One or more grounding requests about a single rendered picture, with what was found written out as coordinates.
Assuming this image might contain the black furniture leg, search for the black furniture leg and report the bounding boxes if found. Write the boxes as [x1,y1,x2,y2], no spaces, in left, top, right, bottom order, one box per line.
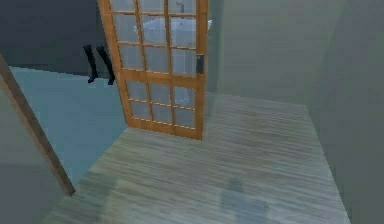
[82,44,99,84]
[95,45,116,86]

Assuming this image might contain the brown wooden door frame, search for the brown wooden door frame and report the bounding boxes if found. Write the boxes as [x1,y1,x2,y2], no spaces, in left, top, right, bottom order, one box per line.
[0,53,77,198]

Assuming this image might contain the black door handle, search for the black door handle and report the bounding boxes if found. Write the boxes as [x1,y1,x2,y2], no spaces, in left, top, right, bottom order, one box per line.
[195,53,205,75]

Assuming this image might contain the wooden glass-paned room door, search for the wooden glass-paned room door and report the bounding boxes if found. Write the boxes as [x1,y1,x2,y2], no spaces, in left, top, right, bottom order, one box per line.
[97,0,210,141]

